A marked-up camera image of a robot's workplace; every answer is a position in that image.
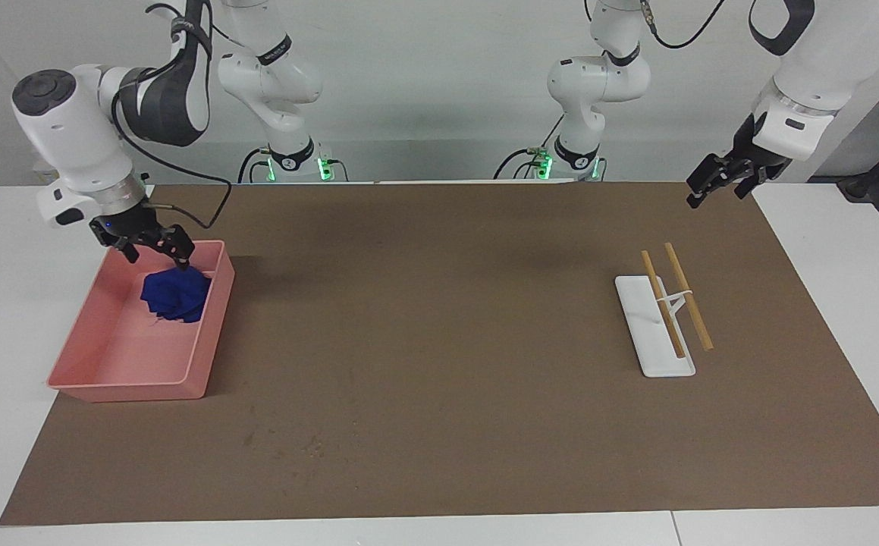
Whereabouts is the blue towel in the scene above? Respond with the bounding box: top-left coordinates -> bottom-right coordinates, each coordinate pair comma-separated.
140,265 -> 212,325

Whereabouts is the wooden rack rod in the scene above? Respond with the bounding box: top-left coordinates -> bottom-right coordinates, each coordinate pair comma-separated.
641,250 -> 686,359
664,243 -> 714,351

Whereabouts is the pink plastic bin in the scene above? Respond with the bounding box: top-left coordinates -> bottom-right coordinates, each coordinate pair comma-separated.
47,240 -> 236,403

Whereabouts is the brown table mat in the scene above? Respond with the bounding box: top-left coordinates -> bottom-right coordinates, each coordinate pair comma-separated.
0,180 -> 879,526

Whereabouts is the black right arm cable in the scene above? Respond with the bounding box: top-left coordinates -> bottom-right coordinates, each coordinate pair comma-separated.
109,0 -> 233,230

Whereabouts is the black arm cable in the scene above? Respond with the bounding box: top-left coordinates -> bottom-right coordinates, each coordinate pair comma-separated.
109,0 -> 233,230
640,0 -> 728,50

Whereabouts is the black base cable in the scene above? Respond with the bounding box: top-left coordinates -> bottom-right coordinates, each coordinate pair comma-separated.
238,148 -> 273,183
494,114 -> 565,180

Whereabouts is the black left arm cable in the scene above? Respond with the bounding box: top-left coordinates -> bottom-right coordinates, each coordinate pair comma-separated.
640,0 -> 728,50

